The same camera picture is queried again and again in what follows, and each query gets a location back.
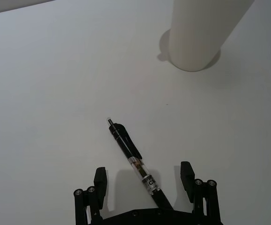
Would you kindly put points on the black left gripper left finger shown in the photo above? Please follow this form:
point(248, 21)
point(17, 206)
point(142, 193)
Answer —
point(100, 187)

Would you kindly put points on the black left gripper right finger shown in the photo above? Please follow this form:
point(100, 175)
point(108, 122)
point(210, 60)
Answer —
point(188, 180)

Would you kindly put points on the black retractable pen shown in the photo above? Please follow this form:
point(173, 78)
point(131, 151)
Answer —
point(135, 159)

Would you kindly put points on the cream vacuum bottle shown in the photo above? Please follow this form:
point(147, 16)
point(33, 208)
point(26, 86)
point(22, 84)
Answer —
point(199, 32)

